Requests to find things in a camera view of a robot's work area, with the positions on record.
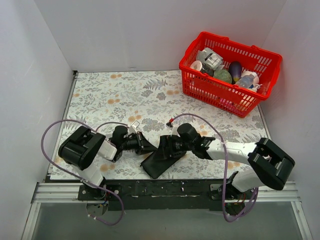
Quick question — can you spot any black zippered tool case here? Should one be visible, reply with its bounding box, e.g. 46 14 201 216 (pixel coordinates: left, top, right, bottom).
140 147 187 179

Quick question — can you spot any floral patterned table mat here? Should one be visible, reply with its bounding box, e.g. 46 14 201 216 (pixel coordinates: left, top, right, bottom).
65 70 270 180

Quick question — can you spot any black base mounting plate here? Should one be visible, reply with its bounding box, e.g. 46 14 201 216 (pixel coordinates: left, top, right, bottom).
77 178 251 212

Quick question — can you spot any green textured ball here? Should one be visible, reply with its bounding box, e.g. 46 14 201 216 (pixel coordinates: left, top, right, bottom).
213 69 233 84

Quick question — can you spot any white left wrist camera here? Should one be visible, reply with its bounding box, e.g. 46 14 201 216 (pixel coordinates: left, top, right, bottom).
128 120 141 135

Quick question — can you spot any grey foil snack pouch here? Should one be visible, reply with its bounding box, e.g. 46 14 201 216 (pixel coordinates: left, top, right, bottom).
196 47 224 70

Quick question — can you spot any aluminium frame rail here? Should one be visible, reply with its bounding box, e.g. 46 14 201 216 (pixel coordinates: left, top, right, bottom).
21 181 313 240

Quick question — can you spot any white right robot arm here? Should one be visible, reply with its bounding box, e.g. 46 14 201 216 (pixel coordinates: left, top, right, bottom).
153 123 295 199

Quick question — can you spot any white pink cup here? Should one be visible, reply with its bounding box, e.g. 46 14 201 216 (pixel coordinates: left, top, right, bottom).
190 60 203 72

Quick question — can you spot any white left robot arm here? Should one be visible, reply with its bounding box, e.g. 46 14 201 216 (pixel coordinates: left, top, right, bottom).
58 122 157 200

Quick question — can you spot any red plastic shopping basket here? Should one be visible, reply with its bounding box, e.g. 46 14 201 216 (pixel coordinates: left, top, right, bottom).
179 31 283 118

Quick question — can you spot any purple toy eggplant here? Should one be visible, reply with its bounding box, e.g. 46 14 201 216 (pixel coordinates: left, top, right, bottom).
228 61 242 84

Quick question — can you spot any white round toy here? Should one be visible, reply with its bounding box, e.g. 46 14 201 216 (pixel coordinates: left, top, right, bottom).
241 70 262 92

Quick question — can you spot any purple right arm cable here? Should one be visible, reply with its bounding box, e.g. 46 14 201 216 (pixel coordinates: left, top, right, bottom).
166 113 260 223

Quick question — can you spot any clear plastic bottle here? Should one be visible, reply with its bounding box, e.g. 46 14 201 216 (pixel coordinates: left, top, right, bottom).
235 75 255 89

